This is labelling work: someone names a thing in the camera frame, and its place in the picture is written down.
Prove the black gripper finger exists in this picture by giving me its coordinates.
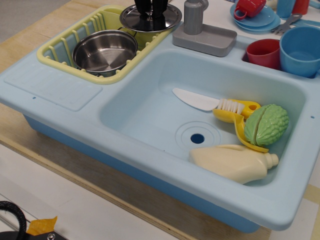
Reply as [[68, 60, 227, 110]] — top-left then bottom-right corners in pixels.
[[151, 0, 169, 18], [134, 0, 151, 15]]

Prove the stainless steel pot lid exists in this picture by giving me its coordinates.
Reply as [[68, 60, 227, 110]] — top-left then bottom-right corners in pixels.
[[119, 4, 182, 33]]

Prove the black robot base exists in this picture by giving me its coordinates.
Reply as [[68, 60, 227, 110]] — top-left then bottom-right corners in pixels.
[[0, 231, 66, 240]]

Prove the grey toy faucet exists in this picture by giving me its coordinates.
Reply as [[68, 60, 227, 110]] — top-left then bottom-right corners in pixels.
[[172, 0, 238, 57]]

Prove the red mug on plates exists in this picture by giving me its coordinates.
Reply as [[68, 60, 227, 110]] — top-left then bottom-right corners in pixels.
[[233, 0, 267, 21]]

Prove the yellow dish rack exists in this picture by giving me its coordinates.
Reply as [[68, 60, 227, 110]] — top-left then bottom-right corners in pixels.
[[36, 5, 172, 85]]

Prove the blue plate stack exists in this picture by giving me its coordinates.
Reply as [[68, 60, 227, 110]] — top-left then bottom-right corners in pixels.
[[229, 4, 281, 33]]

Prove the red plastic cup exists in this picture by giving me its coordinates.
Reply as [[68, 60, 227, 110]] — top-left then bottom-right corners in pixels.
[[246, 38, 281, 70]]

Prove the yellow dish brush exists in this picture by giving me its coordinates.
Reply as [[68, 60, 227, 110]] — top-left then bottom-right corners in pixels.
[[212, 98, 269, 153]]

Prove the blue cup at back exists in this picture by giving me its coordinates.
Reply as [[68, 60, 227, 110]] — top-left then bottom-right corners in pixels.
[[276, 0, 296, 18]]

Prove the grey toy fork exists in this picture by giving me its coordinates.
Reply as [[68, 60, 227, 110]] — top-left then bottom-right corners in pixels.
[[271, 13, 303, 34]]

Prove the red cup at back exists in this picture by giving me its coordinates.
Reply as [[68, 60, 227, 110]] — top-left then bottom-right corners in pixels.
[[291, 0, 310, 15]]

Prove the blue tray at right edge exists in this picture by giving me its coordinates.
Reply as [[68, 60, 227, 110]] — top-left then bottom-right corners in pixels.
[[292, 19, 320, 27]]

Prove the blue plastic cup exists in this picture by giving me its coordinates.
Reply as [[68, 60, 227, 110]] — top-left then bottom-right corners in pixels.
[[279, 25, 320, 78]]

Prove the light blue toy sink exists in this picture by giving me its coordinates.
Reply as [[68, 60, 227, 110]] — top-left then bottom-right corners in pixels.
[[0, 35, 320, 233]]

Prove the green toy cabbage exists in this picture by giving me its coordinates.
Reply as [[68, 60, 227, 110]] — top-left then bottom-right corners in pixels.
[[244, 104, 290, 147]]

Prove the cream toy detergent bottle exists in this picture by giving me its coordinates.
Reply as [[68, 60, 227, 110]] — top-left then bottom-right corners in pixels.
[[189, 144, 279, 184]]

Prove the yellow tape piece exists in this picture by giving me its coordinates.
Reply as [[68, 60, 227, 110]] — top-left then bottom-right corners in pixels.
[[26, 216, 58, 236]]

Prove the white toy knife yellow handle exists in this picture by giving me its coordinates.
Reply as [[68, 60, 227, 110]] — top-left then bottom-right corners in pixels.
[[172, 88, 261, 120]]

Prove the black cable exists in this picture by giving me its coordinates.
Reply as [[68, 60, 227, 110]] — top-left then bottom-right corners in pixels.
[[0, 200, 27, 240]]

